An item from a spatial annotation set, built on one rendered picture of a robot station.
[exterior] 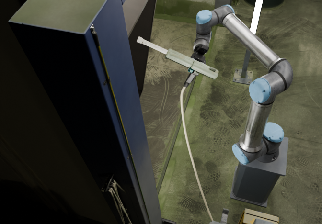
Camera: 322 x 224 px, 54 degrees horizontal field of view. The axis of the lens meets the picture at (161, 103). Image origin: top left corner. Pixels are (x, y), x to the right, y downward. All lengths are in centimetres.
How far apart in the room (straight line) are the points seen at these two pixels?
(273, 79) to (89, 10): 114
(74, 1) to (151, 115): 258
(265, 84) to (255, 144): 52
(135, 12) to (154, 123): 163
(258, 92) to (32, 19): 118
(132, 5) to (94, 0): 109
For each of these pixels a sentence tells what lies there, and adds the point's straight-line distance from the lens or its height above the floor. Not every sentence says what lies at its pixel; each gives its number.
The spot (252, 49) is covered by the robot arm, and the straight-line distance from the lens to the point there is 183.
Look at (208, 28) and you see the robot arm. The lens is 196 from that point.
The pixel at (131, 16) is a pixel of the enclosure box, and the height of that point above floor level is 164.
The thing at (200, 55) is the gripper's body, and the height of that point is 138.
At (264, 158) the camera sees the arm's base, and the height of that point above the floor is 68.
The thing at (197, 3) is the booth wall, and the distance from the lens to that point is 412.
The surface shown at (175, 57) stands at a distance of 175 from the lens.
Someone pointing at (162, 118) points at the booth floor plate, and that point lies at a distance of 322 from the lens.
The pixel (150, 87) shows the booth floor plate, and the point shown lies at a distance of 348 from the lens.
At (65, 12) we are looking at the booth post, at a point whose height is 229.
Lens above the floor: 269
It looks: 53 degrees down
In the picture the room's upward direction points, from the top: 6 degrees counter-clockwise
